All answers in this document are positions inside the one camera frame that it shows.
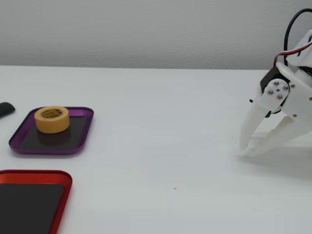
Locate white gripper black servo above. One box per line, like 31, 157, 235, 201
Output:
239, 62, 312, 157

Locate yellow masking tape roll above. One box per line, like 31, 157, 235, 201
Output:
34, 105, 71, 134

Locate purple metal dish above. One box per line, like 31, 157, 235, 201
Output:
8, 106, 95, 155

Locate red metal dish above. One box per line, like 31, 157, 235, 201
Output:
0, 170, 73, 234

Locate black rounded object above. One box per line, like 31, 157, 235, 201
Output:
0, 102, 16, 118

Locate red white black servo wire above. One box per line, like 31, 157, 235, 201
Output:
275, 40, 312, 68

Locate black camera cable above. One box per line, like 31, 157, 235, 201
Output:
283, 8, 312, 67

